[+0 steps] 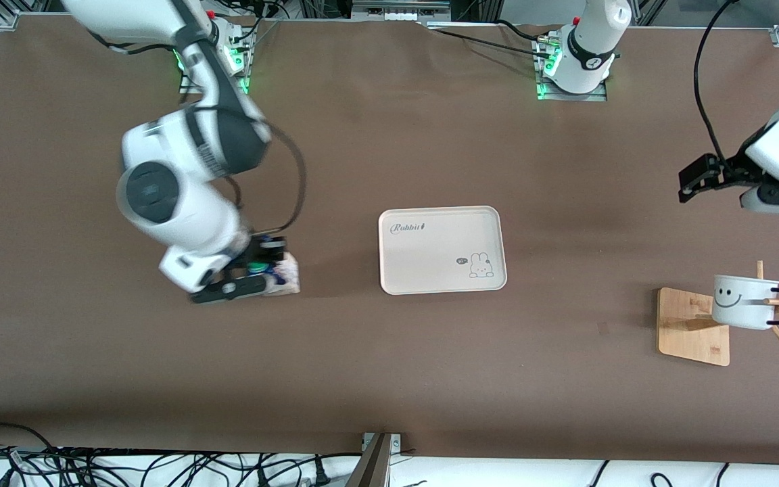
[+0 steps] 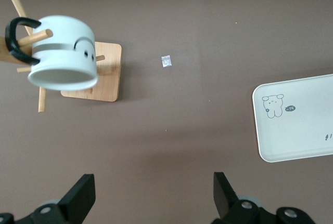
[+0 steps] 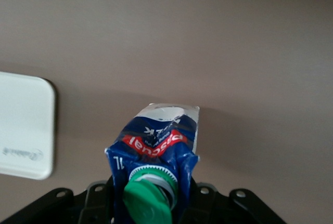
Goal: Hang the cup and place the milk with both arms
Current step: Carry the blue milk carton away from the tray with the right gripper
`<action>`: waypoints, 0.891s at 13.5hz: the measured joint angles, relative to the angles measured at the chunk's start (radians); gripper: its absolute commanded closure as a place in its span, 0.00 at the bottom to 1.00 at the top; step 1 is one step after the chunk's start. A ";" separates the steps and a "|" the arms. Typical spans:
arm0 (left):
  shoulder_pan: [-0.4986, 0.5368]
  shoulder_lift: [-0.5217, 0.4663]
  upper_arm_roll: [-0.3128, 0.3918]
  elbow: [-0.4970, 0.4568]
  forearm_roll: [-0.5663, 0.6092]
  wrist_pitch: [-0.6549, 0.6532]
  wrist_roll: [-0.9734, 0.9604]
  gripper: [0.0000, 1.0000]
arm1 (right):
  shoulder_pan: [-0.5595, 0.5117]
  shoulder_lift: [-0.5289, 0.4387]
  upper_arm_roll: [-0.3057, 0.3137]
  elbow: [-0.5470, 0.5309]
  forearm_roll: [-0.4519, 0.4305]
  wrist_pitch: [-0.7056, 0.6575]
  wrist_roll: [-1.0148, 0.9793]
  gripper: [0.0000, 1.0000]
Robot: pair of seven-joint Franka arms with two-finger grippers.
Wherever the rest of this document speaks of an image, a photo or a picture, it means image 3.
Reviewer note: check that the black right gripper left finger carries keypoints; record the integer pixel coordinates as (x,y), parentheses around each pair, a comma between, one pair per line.
(78,208)

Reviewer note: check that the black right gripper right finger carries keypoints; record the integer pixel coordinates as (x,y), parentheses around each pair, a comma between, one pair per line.
(223,208)

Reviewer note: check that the blue milk carton green cap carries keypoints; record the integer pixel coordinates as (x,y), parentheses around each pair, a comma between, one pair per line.
(156,146)

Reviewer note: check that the cream plastic tray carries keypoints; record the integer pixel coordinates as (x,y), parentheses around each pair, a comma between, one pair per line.
(26,125)

